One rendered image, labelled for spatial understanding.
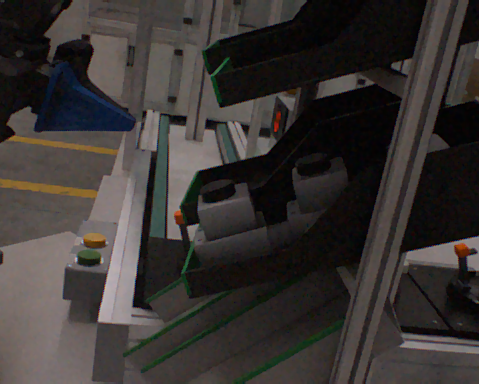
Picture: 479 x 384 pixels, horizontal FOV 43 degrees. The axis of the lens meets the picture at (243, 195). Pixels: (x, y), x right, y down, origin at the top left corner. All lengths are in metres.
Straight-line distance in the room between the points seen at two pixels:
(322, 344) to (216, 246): 0.12
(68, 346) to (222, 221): 0.55
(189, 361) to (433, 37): 0.43
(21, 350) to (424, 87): 0.76
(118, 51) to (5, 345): 5.29
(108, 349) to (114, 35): 5.37
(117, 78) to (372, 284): 5.81
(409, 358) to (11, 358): 0.60
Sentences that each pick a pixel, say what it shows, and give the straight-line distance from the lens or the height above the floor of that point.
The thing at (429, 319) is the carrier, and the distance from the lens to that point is 1.06.
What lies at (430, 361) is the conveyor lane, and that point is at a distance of 1.01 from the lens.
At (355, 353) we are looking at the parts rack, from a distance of 0.49.
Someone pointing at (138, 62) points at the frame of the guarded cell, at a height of 1.18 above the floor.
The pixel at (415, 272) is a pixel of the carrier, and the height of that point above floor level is 0.97.
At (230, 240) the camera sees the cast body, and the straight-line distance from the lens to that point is 0.51.
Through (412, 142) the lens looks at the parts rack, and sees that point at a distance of 0.43.
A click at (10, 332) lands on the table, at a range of 1.04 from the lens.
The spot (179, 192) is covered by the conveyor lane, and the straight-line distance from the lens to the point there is 1.53.
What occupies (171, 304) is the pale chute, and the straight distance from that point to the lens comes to 0.82.
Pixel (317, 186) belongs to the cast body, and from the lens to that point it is 0.50.
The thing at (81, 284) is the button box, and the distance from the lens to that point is 1.03.
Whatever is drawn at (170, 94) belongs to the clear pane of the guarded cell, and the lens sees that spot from 2.28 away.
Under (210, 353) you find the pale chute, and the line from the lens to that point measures 0.67.
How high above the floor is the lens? 1.43
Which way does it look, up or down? 19 degrees down
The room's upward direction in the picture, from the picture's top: 10 degrees clockwise
